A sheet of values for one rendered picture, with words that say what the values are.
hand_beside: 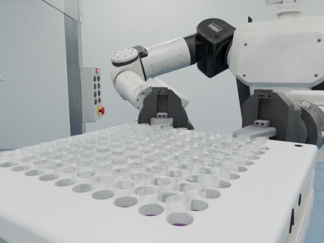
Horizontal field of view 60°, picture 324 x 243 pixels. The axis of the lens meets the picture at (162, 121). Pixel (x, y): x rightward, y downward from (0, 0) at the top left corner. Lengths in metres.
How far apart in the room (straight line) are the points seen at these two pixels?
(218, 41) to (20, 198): 0.72
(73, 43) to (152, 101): 1.00
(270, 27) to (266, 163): 0.57
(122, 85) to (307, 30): 0.45
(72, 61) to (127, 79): 0.68
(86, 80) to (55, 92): 3.17
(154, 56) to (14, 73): 4.04
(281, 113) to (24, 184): 0.27
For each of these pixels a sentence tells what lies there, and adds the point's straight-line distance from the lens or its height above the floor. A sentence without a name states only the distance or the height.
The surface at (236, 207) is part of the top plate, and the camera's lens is 0.16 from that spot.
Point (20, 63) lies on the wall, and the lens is 4.72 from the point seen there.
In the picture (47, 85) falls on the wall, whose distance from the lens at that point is 4.55.
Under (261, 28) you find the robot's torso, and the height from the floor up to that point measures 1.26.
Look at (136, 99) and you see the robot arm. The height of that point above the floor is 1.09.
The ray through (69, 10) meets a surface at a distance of 1.27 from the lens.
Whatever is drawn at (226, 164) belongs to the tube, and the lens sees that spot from 0.20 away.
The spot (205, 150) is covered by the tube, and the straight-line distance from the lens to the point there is 0.24.
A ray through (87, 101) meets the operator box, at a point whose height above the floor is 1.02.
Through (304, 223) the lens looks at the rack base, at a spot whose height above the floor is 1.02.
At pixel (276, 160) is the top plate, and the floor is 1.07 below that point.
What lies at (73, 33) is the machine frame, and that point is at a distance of 1.38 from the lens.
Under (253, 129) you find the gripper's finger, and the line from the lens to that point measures 0.33.
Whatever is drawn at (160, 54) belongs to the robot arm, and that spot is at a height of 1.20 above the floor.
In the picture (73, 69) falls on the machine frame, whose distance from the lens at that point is 1.37.
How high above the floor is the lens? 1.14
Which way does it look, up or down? 9 degrees down
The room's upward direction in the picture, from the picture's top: straight up
